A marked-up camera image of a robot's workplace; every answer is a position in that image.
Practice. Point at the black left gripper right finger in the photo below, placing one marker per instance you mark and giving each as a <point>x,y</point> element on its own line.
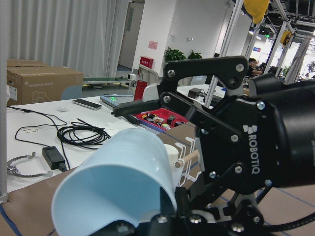
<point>182,200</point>

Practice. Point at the white wire cup rack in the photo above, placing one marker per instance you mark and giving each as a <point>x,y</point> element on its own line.
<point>183,164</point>

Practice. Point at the aluminium frame post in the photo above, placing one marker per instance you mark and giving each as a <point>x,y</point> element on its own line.
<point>4,31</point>

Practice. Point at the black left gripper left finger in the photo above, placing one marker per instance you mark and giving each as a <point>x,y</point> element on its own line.
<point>166,206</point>

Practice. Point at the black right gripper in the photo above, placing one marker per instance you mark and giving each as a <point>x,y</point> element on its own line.
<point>246,143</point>

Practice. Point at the red water bottle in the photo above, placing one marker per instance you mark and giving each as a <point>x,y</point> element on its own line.
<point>140,86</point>

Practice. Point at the light blue cup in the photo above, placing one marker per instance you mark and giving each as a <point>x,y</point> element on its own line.
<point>119,181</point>

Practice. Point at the red parts bin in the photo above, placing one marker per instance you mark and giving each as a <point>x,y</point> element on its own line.
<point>161,119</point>

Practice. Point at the white ikea cup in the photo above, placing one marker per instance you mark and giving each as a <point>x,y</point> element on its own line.
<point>173,153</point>

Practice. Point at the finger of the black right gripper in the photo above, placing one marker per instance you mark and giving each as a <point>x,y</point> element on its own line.
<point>149,102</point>

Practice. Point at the cardboard box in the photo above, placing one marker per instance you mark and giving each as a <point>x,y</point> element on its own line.
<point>32,81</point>

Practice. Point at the black power adapter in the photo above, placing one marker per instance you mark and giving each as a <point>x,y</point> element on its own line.
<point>54,159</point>

